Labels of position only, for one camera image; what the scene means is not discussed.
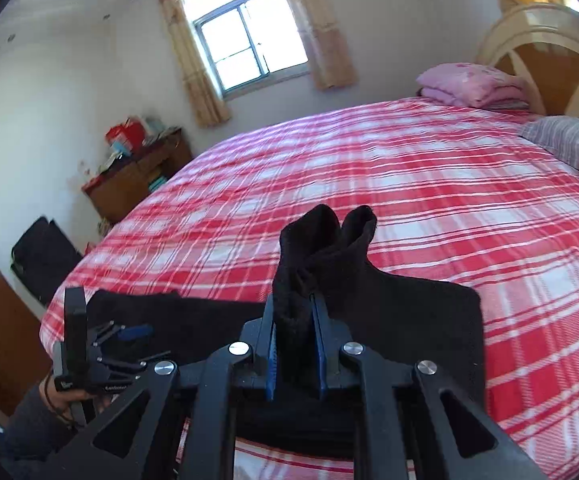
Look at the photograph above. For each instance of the stack of teal books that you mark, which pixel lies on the stack of teal books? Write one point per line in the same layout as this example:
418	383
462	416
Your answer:
155	182

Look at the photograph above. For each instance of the red plastic bag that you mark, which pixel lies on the red plastic bag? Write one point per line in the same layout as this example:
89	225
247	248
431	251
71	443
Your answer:
89	248

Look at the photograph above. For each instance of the person's left hand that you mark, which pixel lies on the person's left hand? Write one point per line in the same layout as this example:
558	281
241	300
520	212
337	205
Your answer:
61	401

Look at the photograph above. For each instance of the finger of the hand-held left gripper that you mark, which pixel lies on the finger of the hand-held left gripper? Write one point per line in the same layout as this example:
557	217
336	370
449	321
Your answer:
137	332
129	364

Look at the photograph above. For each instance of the grey striped pillow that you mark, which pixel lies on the grey striped pillow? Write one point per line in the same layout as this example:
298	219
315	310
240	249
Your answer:
574	145

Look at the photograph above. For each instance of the bed with red plaid sheet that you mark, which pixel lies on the bed with red plaid sheet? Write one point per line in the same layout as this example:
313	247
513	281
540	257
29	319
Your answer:
369	170

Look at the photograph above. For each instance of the cream wooden headboard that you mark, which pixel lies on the cream wooden headboard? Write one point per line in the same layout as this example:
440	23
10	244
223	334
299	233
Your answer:
534	20

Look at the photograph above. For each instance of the pink folded blanket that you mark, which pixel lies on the pink folded blanket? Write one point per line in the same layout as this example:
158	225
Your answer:
469	82

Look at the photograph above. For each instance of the sliding window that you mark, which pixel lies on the sliding window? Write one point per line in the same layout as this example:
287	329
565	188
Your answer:
249	45

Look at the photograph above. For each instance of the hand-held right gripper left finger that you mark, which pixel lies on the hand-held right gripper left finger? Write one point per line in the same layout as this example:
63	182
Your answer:
209	410

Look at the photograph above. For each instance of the red gift bag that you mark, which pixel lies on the red gift bag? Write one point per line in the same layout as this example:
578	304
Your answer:
127	132

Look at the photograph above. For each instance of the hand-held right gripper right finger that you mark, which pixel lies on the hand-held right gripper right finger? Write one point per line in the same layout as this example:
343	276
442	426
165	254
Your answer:
384	410

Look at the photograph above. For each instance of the brown wooden desk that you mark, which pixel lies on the brown wooden desk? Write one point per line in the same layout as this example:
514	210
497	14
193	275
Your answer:
124	185

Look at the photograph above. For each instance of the black pants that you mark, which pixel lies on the black pants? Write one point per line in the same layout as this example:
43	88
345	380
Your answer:
394	320

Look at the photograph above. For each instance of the black suitcase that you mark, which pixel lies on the black suitcase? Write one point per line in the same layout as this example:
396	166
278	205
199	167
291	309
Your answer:
44	255

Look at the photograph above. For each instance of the beige floral curtain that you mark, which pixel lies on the beige floral curtain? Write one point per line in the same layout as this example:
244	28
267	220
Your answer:
319	30
194	70

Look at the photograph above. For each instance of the light blue box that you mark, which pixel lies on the light blue box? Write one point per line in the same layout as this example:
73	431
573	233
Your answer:
121	148

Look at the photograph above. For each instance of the person's left forearm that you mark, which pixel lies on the person's left forearm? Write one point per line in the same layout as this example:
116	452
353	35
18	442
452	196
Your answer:
29	425

